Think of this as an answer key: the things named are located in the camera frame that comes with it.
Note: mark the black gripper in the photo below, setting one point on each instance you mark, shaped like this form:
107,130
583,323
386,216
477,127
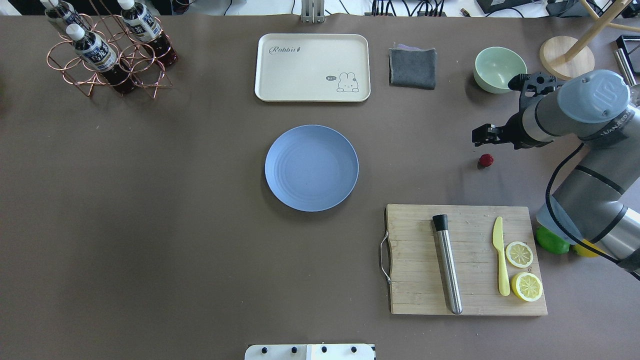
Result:
513,131

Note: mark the red strawberry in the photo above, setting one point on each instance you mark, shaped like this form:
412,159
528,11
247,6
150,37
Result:
485,160

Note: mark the blue plate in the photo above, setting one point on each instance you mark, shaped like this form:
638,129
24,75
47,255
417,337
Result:
311,168

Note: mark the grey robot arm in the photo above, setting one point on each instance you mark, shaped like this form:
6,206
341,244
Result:
586,208

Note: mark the green bowl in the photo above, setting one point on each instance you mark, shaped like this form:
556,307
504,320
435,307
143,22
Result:
494,67

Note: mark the yellow plastic knife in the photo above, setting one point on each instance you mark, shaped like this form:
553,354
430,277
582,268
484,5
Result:
499,245

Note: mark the grey folded cloth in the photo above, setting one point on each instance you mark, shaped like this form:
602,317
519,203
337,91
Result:
413,67

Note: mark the wooden round stand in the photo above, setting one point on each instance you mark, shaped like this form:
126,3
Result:
567,58

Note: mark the lemon slice lower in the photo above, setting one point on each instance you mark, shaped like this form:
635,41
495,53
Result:
519,254

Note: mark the green lime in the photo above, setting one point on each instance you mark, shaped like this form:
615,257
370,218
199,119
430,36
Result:
551,242

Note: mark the wooden cutting board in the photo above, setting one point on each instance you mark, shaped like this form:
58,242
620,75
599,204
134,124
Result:
417,284

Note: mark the yellow lemon lower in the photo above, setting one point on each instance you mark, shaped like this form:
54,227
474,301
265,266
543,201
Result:
585,249

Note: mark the steel ice scoop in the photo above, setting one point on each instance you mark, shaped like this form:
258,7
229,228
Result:
624,67

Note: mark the lemon half upper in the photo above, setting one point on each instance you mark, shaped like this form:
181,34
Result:
527,286

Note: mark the cream rabbit tray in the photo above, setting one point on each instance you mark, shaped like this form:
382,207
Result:
312,67

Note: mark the top tea bottle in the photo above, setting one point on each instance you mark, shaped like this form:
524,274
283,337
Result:
101,57

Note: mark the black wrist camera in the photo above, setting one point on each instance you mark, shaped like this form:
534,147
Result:
532,87

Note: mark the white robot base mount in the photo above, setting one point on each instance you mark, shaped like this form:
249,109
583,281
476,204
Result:
319,351

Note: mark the copper wire bottle rack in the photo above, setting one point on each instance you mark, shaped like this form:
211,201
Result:
147,72

